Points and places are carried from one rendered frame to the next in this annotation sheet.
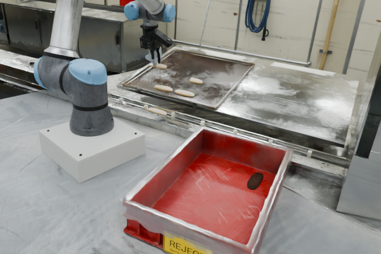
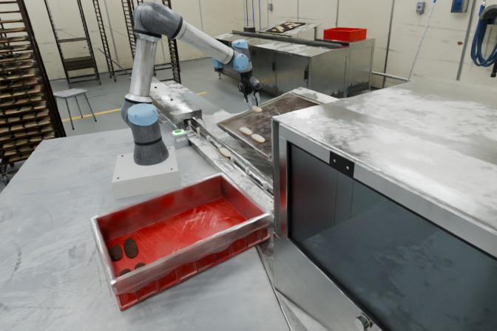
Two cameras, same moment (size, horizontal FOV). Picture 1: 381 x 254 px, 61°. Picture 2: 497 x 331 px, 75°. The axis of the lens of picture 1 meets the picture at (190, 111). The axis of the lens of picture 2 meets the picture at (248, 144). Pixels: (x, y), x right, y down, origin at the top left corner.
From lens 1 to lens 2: 0.79 m
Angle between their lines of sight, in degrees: 32
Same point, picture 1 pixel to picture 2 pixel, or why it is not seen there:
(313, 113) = not seen: hidden behind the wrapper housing
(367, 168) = (282, 250)
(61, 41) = (133, 89)
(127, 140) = (160, 173)
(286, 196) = (245, 257)
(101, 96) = (147, 135)
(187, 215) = (149, 244)
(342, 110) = not seen: hidden behind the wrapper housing
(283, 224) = (211, 280)
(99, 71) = (144, 115)
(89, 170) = (123, 191)
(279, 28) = not seen: outside the picture
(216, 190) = (194, 232)
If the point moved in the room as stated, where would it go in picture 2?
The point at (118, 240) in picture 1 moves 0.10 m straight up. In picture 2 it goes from (92, 246) to (83, 221)
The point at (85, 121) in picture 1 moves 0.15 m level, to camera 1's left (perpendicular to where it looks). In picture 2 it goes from (137, 152) to (115, 145)
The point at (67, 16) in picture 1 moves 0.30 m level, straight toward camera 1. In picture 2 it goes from (137, 70) to (92, 89)
